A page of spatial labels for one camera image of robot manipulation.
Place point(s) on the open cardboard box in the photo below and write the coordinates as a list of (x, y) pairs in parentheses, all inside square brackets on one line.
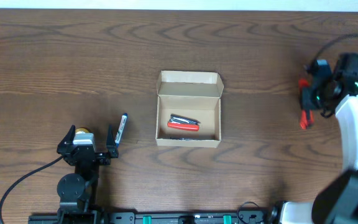
[(195, 95)]

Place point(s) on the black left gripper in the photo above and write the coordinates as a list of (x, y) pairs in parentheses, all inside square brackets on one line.
[(86, 154)]

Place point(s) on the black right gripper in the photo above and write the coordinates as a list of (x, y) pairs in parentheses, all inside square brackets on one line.
[(309, 99)]

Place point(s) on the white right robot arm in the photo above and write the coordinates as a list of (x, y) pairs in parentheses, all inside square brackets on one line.
[(333, 91)]

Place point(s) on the black capped white marker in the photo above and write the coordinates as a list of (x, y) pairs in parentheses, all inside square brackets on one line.
[(181, 139)]

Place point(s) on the red utility knife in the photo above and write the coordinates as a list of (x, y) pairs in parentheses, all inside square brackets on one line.
[(306, 117)]

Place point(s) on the blue capped white marker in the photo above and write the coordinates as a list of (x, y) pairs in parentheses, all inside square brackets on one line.
[(121, 128)]

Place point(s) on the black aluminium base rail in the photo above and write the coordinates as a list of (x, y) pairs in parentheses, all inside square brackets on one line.
[(248, 212)]

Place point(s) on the red and black multitool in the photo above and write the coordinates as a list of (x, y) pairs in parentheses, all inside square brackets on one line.
[(183, 123)]

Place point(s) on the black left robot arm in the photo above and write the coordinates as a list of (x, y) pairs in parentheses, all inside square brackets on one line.
[(77, 191)]

